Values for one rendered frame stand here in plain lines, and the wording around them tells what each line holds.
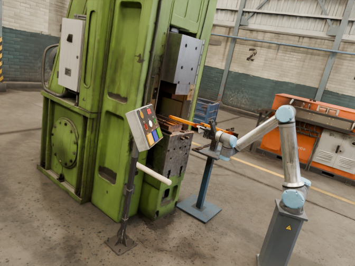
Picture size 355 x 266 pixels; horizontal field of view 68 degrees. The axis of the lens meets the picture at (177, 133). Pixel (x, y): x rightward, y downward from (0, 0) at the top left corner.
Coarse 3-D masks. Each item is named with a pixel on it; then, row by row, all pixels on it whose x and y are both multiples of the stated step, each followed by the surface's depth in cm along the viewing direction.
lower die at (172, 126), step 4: (156, 116) 258; (168, 120) 250; (160, 124) 243; (164, 124) 241; (168, 124) 243; (172, 124) 242; (180, 124) 250; (164, 128) 241; (168, 128) 238; (172, 128) 242; (176, 128) 248; (180, 128) 252
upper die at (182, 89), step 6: (162, 84) 237; (168, 84) 232; (174, 84) 228; (180, 84) 231; (186, 84) 238; (162, 90) 237; (168, 90) 233; (174, 90) 229; (180, 90) 233; (186, 90) 241
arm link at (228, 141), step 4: (224, 132) 217; (220, 136) 215; (224, 136) 214; (228, 136) 212; (232, 136) 212; (220, 140) 216; (224, 140) 213; (228, 140) 211; (232, 140) 209; (236, 140) 214; (224, 144) 214; (228, 144) 212; (232, 144) 210
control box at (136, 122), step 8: (128, 112) 175; (136, 112) 175; (144, 112) 187; (152, 112) 202; (128, 120) 177; (136, 120) 175; (144, 120) 183; (152, 120) 197; (136, 128) 177; (144, 128) 180; (152, 128) 193; (136, 136) 178; (144, 136) 177; (152, 136) 189; (136, 144) 179; (144, 144) 178; (152, 144) 185
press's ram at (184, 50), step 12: (168, 36) 221; (180, 36) 213; (168, 48) 222; (180, 48) 215; (192, 48) 227; (168, 60) 223; (180, 60) 220; (192, 60) 233; (168, 72) 225; (180, 72) 225; (192, 72) 239; (192, 84) 245
